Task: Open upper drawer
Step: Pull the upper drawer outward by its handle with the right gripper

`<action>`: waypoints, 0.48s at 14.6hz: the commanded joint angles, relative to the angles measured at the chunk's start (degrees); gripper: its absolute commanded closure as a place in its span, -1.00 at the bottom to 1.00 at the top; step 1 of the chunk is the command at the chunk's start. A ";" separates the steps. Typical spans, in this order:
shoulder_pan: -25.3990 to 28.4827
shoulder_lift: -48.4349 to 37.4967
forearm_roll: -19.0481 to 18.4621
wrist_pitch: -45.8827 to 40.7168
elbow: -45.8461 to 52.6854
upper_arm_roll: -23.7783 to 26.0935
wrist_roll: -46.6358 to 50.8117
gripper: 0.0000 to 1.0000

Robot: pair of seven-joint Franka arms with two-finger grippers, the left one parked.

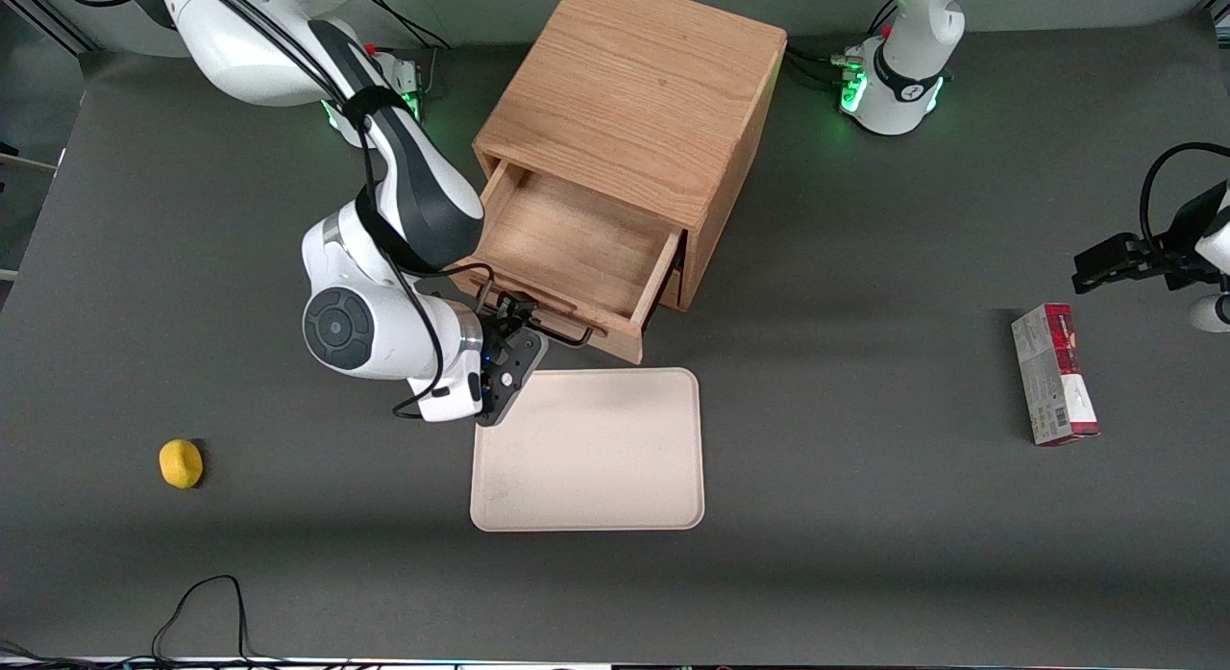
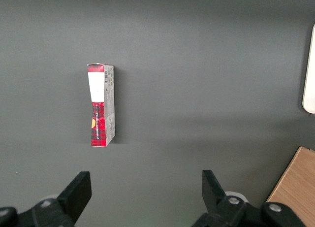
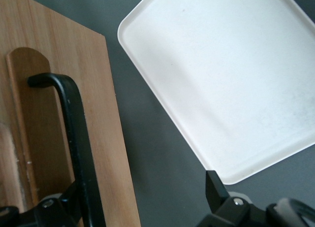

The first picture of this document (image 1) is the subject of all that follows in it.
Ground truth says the wooden drawer cabinet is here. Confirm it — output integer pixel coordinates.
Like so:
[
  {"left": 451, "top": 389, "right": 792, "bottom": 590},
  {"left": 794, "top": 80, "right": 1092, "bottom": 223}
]
[{"left": 473, "top": 0, "right": 789, "bottom": 312}]

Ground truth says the yellow lemon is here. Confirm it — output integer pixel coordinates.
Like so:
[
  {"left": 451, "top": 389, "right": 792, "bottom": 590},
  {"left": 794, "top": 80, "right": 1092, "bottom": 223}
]
[{"left": 159, "top": 438, "right": 205, "bottom": 490}]

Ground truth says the grey and red carton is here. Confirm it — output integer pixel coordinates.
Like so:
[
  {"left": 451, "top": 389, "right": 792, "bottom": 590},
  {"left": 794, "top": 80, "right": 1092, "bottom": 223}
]
[{"left": 1011, "top": 303, "right": 1100, "bottom": 448}]

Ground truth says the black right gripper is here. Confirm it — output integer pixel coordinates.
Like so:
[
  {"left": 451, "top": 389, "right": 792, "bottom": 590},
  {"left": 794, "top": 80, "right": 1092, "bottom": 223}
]
[{"left": 478, "top": 300, "right": 542, "bottom": 421}]

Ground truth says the white rectangular tray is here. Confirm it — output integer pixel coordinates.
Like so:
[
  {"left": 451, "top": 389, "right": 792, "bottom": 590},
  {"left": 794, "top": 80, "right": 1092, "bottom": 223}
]
[{"left": 469, "top": 366, "right": 706, "bottom": 534}]

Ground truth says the black base cable bundle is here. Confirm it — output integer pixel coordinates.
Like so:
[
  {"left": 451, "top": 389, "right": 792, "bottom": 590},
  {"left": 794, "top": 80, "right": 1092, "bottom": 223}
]
[
  {"left": 363, "top": 0, "right": 453, "bottom": 51},
  {"left": 783, "top": 47, "right": 861, "bottom": 89}
]

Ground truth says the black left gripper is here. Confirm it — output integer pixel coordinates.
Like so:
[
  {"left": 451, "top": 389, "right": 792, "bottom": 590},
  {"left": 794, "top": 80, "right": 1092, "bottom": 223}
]
[{"left": 1073, "top": 185, "right": 1223, "bottom": 294}]

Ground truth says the black cable on table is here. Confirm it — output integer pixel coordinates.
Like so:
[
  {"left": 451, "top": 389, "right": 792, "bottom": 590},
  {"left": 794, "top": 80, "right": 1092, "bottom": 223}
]
[{"left": 0, "top": 574, "right": 289, "bottom": 670}]

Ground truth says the aluminium frame profile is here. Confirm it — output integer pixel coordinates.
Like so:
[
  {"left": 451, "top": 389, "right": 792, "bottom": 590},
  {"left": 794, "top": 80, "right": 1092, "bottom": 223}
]
[{"left": 0, "top": 0, "right": 87, "bottom": 56}]

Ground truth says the black looped cable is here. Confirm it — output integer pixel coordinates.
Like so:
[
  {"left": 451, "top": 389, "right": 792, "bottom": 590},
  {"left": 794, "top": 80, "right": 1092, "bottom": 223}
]
[{"left": 1139, "top": 141, "right": 1230, "bottom": 258}]

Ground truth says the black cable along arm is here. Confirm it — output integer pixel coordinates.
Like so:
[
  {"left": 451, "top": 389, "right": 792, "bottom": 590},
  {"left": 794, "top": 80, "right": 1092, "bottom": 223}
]
[{"left": 183, "top": 0, "right": 496, "bottom": 421}]

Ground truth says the black metal drawer handle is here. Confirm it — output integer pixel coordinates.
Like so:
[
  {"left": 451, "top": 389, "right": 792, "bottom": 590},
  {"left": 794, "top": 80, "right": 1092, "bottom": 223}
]
[{"left": 471, "top": 264, "right": 595, "bottom": 348}]

